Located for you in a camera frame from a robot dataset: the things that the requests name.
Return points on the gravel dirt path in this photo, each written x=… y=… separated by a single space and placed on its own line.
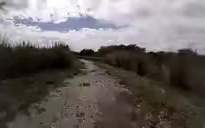
x=90 y=100

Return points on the row of dark bushes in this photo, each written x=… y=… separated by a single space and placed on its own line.
x=150 y=60

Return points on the grass verge with bushes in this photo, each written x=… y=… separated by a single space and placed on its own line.
x=163 y=96

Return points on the grass verge with reeds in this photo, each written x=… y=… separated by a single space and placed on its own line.
x=26 y=90

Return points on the tall reeds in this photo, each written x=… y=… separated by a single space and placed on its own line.
x=26 y=58

